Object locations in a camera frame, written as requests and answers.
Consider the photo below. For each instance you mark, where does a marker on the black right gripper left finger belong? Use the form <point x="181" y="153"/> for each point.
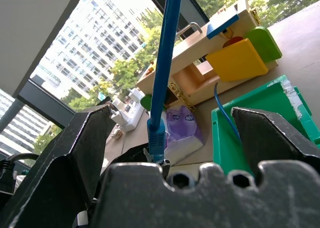
<point x="50" y="178"/>

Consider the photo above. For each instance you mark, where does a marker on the wooden latch box toy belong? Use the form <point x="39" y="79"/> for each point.
<point x="190" y="53"/>

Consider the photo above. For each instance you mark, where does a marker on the green plastic bin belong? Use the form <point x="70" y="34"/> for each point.
<point x="262" y="100"/>

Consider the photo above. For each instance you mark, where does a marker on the purple tissue pack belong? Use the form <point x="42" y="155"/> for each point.
<point x="182" y="130"/>

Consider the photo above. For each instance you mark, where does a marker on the dark window frame post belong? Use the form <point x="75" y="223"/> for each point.
<point x="193" y="8"/>

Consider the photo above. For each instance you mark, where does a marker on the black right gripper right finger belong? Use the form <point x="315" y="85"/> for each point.
<point x="272" y="138"/>

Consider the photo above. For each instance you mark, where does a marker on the white charger block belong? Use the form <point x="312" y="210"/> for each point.
<point x="117" y="114"/>

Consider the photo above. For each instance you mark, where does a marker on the dark window frame beam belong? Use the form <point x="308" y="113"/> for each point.
<point x="45" y="98"/>

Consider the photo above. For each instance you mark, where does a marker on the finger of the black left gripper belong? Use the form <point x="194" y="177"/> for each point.
<point x="135" y="155"/>

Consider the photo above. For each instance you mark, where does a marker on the white power strip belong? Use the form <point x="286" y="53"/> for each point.
<point x="133" y="113"/>

